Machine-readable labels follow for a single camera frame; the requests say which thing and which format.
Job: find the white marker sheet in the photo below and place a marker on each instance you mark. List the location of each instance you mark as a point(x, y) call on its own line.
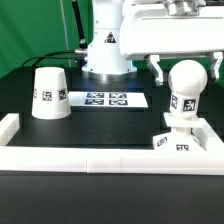
point(107, 99)

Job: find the white lamp base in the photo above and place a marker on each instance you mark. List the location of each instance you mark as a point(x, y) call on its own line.
point(180, 137)

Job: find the white lamp bulb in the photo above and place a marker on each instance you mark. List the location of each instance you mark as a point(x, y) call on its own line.
point(187, 79)

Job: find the white U-shaped fence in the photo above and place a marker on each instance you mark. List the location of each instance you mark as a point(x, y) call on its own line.
point(209, 161)

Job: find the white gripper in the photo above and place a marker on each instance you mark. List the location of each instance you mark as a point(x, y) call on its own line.
point(148, 30)

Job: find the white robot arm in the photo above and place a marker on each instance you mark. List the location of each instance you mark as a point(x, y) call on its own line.
point(104, 60)

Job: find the white lamp shade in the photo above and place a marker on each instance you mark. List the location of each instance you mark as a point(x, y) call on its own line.
point(50, 95)

